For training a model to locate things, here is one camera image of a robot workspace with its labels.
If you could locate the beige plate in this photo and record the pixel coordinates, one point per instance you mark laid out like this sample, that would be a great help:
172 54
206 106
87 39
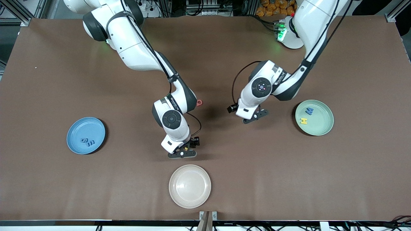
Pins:
190 186

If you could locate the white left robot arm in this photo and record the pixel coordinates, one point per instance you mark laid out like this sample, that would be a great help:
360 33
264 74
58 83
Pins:
314 19

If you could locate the metal bracket at table edge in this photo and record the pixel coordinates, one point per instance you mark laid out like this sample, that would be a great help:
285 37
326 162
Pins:
208 215

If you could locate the orange bag pile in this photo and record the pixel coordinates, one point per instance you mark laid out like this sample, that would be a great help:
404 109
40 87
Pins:
276 8

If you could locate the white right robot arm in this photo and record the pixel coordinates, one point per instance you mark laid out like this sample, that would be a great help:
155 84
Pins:
135 48

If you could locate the blue foam letter g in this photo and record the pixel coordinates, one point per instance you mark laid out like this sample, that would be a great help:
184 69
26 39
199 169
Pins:
86 140

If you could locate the white slim power strip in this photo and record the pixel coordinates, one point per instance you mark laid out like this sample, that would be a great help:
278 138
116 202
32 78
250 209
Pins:
210 12

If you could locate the blue foam capital M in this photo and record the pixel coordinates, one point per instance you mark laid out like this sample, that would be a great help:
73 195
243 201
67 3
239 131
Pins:
309 111

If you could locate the blue foam lowercase m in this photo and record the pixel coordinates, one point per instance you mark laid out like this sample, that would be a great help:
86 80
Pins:
91 142

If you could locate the light green plate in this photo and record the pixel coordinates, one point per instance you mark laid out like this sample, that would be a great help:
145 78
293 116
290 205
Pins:
321 123

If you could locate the yellow foam letter H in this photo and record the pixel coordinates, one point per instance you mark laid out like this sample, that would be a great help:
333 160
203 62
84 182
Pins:
303 121

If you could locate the white power strip with plugs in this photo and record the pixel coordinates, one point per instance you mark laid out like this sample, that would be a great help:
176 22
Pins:
146 4

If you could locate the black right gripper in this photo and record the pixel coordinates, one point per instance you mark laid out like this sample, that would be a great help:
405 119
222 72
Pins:
194 142

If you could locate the aluminium frame profile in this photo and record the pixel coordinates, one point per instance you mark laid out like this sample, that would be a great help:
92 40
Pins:
19 12
396 12

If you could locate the blue plate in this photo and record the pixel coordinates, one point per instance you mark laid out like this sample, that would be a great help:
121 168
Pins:
80 128

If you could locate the brown table cover sheet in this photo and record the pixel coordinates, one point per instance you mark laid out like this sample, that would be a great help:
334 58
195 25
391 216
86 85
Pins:
289 192

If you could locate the red foam letter Q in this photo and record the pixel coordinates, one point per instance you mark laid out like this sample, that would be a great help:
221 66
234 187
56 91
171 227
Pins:
200 104

